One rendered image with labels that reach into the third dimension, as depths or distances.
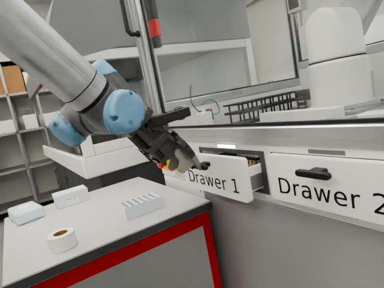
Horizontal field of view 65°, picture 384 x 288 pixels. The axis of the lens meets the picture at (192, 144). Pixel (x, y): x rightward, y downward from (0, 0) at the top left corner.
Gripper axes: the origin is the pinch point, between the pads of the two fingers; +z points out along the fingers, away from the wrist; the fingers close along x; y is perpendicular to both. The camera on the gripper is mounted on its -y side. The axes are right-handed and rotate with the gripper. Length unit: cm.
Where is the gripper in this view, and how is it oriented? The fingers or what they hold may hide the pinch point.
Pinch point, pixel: (195, 163)
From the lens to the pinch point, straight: 80.5
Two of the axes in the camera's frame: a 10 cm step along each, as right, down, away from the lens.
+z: 6.2, 6.7, 4.1
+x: 5.3, 0.3, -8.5
